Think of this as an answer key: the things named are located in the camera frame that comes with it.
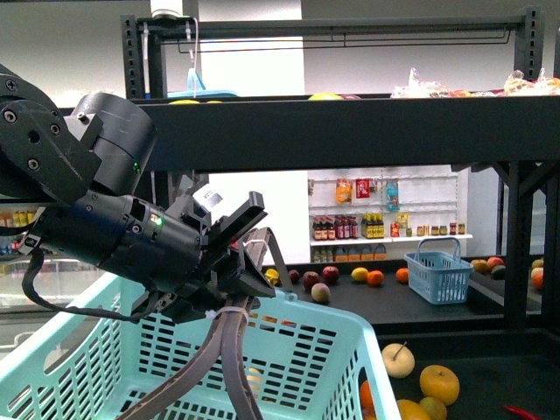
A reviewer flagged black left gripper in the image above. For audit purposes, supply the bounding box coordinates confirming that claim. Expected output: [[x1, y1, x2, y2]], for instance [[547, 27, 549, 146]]
[[131, 192, 276, 324]]

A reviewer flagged teal plastic shopping basket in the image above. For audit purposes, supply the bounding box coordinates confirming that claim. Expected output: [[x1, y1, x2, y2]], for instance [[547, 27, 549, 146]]
[[1, 291, 399, 419]]

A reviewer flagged dark red apple far shelf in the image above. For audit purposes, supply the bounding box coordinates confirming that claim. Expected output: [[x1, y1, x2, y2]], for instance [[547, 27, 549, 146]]
[[302, 271, 320, 292]]

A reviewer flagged peach far shelf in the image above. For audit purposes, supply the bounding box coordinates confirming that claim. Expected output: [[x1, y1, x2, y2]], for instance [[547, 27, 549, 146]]
[[311, 283, 331, 305]]

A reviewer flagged yellow lemon far shelf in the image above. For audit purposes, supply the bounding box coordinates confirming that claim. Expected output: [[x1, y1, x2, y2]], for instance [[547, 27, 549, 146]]
[[351, 267, 369, 283]]

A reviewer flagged blue basket on top shelf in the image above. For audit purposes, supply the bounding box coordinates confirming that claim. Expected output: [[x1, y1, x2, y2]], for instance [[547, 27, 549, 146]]
[[167, 68, 237, 99]]

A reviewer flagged blue basket on shelf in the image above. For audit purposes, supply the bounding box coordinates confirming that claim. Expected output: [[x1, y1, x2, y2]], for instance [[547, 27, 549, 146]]
[[167, 68, 237, 99], [403, 236, 473, 305]]

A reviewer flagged white sauce shelf unit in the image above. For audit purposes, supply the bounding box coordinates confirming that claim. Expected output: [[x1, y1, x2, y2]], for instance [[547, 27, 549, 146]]
[[307, 165, 472, 263]]

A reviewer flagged orange mandarin far shelf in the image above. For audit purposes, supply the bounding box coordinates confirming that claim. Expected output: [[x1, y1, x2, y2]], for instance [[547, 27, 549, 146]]
[[367, 270, 384, 287]]

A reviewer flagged blue basket on far shelf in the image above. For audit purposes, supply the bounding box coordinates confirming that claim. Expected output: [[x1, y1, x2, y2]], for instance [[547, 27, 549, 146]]
[[403, 236, 473, 305]]

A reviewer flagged black metal shelf rack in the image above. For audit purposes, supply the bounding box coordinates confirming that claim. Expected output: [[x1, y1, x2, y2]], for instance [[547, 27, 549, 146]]
[[56, 6, 560, 333]]

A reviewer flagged white zip tie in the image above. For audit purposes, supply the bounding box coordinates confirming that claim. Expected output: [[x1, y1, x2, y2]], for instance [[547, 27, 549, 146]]
[[205, 305, 249, 325]]

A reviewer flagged yellow bell pepper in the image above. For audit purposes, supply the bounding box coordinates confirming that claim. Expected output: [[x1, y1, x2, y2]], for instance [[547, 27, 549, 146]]
[[264, 268, 281, 286]]

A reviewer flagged orange by blue basket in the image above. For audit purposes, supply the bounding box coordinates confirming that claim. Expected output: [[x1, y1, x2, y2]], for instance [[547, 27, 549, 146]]
[[395, 268, 409, 284]]

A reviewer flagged pale white pear apple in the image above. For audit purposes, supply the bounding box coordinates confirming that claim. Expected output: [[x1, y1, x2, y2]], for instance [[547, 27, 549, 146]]
[[381, 341, 416, 379]]

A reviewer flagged white cylindrical device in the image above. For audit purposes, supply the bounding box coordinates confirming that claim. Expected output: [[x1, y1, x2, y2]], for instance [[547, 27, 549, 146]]
[[150, 0, 183, 18]]

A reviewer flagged golden asian pear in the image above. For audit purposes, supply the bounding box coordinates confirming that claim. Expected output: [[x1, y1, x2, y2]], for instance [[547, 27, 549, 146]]
[[419, 365, 460, 406]]

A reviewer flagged clear bagged produce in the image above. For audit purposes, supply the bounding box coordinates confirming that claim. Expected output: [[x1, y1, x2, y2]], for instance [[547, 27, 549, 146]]
[[503, 68, 559, 96], [390, 67, 452, 99]]

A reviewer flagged red chili pepper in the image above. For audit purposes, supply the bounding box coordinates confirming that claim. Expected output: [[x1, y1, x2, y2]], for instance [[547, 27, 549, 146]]
[[504, 405, 541, 420]]

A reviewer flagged clear bagged produce far right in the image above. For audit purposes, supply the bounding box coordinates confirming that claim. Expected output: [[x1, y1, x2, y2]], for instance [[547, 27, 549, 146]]
[[503, 68, 559, 96]]

